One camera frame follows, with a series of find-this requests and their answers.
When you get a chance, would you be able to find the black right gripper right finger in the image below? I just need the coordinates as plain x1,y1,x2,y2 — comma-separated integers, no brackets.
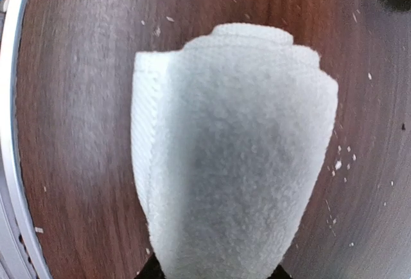
271,265,292,279

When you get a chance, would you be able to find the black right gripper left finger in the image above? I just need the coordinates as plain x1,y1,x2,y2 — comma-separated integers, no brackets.
135,255,166,279

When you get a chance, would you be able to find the white towel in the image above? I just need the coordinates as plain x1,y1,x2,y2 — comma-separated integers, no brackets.
130,23,338,278

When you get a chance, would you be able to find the aluminium front rail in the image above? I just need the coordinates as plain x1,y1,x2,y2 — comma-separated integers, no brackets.
1,0,51,278

